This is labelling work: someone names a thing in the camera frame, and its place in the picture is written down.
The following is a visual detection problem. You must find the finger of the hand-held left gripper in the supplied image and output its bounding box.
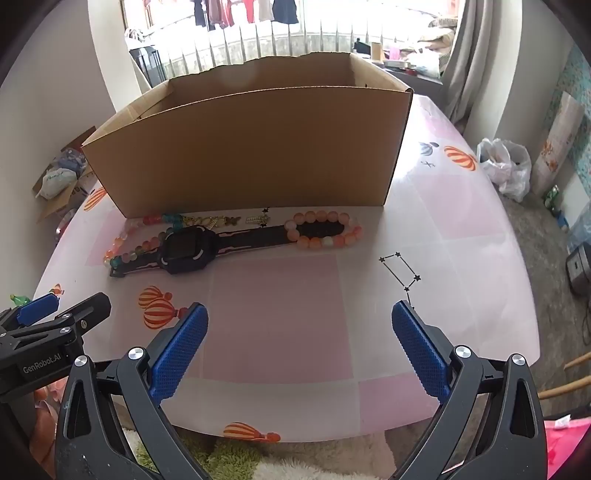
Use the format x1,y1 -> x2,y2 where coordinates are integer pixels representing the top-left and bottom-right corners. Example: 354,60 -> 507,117
0,294 -> 60,331
0,292 -> 112,398

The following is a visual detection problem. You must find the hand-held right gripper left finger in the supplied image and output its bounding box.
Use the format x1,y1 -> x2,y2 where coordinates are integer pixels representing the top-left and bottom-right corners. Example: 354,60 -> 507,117
54,302 -> 218,480

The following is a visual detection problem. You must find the black rack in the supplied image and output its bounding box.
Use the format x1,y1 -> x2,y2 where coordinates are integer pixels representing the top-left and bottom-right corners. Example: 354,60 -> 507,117
129,46 -> 167,88

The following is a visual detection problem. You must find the wooden chair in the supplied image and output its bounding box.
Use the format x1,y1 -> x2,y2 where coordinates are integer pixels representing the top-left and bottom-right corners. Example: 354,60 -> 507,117
538,351 -> 591,400

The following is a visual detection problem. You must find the orange bead bracelet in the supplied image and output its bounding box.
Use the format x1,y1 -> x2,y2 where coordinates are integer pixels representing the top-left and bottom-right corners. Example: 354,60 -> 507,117
285,210 -> 363,250

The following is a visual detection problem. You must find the multicolour bead bracelet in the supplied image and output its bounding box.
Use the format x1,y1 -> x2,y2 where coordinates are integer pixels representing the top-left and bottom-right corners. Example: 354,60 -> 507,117
104,212 -> 185,271

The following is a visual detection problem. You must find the white printed sheet roll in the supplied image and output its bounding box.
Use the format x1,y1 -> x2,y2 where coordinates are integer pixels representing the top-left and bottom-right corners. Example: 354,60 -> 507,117
531,90 -> 585,195

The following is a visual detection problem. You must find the white plastic bag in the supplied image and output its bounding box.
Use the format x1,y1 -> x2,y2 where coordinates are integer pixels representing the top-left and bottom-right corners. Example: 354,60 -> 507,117
475,137 -> 533,203

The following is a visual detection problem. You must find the grey curtain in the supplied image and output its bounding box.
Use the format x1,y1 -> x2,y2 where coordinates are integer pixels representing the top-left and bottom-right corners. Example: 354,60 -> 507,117
441,0 -> 509,134

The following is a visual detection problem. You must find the balcony railing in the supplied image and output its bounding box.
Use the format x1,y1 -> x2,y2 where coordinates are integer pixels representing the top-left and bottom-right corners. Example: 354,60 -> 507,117
161,21 -> 444,81

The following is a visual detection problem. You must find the blue floral foam mat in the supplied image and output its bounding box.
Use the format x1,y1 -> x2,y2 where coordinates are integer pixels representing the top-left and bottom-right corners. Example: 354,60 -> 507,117
561,44 -> 591,121

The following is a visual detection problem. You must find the person's left hand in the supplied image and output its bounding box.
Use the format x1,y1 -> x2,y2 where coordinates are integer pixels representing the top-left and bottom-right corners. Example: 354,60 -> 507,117
31,385 -> 63,467

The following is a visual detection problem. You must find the black smart watch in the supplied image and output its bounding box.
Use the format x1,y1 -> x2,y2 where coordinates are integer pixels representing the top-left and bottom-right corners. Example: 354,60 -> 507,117
109,222 -> 352,279

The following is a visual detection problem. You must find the open carton with clutter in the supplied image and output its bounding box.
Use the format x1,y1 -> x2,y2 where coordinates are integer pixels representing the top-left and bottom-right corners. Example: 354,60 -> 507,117
31,127 -> 107,222

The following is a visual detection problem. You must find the pile of bedding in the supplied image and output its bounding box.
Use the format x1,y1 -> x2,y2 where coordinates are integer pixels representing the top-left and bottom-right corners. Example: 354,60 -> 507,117
416,14 -> 458,79

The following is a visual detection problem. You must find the black box appliance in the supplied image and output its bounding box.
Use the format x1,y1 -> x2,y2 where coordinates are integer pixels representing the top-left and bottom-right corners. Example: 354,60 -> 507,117
566,244 -> 591,296

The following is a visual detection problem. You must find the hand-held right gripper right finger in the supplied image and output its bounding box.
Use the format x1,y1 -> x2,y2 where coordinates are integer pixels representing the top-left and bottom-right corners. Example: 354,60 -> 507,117
390,300 -> 548,480

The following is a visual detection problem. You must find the fluffy green white robe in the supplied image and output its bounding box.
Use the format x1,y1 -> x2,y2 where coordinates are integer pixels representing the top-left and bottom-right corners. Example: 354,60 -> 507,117
122,427 -> 398,480

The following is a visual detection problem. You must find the large brown cardboard box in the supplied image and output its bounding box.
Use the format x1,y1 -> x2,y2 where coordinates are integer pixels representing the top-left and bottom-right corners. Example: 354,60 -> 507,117
82,52 -> 414,219

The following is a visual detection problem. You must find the row of hanging clothes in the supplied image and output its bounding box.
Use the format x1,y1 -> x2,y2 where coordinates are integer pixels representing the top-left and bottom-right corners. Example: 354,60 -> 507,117
139,0 -> 301,31

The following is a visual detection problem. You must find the pink balloon print tablecloth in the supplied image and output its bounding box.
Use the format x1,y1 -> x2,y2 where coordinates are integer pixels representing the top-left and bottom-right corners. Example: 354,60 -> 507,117
32,88 -> 541,444

